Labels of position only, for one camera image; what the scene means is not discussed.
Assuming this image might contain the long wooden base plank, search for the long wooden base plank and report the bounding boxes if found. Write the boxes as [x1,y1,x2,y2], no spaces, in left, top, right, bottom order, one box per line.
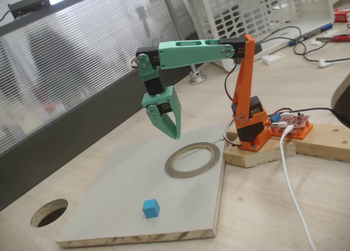
[295,121,350,162]

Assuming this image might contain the orange circuit board holder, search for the orange circuit board holder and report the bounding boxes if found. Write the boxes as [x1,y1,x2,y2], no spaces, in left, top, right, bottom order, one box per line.
[269,119,314,140]

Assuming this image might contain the grey chipboard panel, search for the grey chipboard panel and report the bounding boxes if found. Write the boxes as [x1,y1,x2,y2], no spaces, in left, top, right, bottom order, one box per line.
[56,124,228,248]

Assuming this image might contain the thin black cable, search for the thin black cable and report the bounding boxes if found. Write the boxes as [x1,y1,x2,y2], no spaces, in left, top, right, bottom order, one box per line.
[255,25,350,63]

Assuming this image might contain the grey ring of tape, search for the grey ring of tape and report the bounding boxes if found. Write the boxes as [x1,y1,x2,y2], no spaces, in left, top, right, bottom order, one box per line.
[165,142,220,178]

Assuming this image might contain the grey rounded object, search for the grey rounded object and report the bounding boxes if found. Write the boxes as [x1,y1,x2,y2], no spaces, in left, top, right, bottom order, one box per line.
[330,72,350,127]

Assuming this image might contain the black power strip, red switch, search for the black power strip, red switch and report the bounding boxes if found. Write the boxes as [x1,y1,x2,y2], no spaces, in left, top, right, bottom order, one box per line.
[253,41,263,62]

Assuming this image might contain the blue cube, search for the blue cube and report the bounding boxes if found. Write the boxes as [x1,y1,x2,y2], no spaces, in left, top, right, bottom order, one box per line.
[142,198,160,219]

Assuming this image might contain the blue-capped marker pen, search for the blue-capped marker pen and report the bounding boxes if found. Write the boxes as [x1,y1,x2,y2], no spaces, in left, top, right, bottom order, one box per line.
[289,22,334,46]

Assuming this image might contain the black power cable with plug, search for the black power cable with plug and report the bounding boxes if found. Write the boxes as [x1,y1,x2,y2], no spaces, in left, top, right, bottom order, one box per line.
[292,107,350,123]

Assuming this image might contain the red circuit board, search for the red circuit board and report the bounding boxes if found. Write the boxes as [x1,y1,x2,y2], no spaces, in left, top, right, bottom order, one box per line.
[269,111,311,131]

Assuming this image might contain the white USB cable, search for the white USB cable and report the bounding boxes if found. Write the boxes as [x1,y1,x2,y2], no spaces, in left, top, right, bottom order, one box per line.
[278,125,318,251]

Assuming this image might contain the white perforated plastic crate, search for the white perforated plastic crate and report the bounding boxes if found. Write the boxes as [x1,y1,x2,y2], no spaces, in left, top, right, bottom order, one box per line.
[185,0,336,73]

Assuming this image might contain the red box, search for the red box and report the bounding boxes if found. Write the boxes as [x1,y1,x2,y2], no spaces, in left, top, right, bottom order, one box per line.
[334,9,350,24]

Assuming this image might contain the large wooden base block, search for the large wooden base block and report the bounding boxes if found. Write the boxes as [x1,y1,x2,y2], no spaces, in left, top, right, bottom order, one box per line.
[223,136,299,169]

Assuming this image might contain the black box with cable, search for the black box with cable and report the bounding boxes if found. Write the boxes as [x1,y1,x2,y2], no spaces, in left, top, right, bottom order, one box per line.
[0,0,51,22]

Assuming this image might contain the ribbed glass desk partition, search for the ribbed glass desk partition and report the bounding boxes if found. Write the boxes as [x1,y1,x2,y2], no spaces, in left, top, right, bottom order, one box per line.
[0,0,208,212]

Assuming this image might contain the metal partition foot clamp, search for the metal partition foot clamp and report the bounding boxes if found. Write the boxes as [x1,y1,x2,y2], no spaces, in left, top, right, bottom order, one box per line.
[189,65,207,86]

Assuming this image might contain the white plastic bracket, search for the white plastic bracket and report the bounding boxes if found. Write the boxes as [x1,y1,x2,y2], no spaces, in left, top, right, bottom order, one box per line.
[261,51,285,65]

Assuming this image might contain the red-handled pliers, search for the red-handled pliers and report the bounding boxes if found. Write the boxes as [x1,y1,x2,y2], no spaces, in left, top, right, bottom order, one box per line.
[316,34,350,43]

